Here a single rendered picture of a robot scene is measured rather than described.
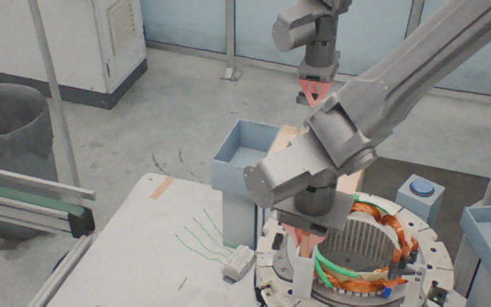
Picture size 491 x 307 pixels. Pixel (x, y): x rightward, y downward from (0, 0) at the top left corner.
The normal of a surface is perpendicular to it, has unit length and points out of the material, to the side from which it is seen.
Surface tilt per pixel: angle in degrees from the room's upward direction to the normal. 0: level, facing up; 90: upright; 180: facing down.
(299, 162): 30
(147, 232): 0
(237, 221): 90
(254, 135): 90
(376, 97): 74
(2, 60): 90
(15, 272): 0
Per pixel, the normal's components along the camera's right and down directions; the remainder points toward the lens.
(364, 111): -0.69, 0.20
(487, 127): 0.01, -0.79
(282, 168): 0.19, -0.40
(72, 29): -0.31, 0.58
